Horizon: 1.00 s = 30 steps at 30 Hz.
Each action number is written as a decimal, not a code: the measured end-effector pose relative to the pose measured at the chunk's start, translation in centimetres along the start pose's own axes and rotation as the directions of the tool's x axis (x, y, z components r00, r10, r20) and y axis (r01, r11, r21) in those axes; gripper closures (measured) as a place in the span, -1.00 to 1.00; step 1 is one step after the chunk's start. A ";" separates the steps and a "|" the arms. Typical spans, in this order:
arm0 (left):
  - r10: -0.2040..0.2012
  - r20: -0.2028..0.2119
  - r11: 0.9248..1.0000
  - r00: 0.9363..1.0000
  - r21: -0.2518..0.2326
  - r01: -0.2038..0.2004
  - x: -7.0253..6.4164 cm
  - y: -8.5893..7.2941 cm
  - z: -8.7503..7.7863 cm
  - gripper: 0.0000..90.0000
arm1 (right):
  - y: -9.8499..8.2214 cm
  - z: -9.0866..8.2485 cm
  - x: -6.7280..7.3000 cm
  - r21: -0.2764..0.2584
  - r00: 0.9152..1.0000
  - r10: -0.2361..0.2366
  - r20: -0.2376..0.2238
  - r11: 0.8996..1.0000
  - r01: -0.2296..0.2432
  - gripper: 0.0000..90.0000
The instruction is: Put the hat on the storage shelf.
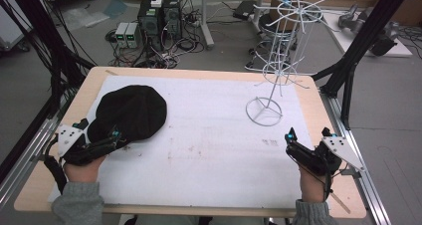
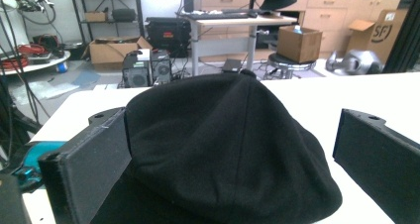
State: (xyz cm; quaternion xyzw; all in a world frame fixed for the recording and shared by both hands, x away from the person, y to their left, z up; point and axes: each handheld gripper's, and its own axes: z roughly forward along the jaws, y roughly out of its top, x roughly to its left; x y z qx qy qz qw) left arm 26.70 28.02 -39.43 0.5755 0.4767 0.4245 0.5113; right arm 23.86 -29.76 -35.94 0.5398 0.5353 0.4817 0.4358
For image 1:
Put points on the black computer tower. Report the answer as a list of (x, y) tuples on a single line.
[(150, 24), (171, 16)]

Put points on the black flat device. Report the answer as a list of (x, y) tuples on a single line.
[(245, 9)]

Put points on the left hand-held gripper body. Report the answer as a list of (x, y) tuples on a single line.
[(68, 138)]

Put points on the person's left hand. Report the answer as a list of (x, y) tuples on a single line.
[(83, 172)]

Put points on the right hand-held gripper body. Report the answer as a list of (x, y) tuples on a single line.
[(333, 155)]

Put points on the white platform board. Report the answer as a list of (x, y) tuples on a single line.
[(351, 41)]

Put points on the clear plastic bottle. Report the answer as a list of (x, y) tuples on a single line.
[(286, 0)]

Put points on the clear plastic sheet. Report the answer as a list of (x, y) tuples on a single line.
[(84, 17)]

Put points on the black hat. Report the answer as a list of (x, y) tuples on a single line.
[(131, 111)]

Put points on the cardboard box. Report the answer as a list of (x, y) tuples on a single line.
[(276, 6)]

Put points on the white table mat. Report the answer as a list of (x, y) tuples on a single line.
[(212, 145)]

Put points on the aluminium rail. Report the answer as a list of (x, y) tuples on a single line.
[(365, 188), (30, 152)]

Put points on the person's right hand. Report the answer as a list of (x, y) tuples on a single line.
[(312, 185)]

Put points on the white box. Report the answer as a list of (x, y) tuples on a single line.
[(157, 0)]

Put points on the grey desk leg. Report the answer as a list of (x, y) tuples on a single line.
[(206, 22)]

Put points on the black round stool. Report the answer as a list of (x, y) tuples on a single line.
[(269, 25)]

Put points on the grey equipment case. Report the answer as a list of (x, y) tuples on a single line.
[(11, 26)]

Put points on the black metal frame post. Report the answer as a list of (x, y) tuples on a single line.
[(361, 42), (49, 42)]

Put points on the grey bench power supply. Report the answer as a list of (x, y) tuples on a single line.
[(121, 35), (133, 35)]

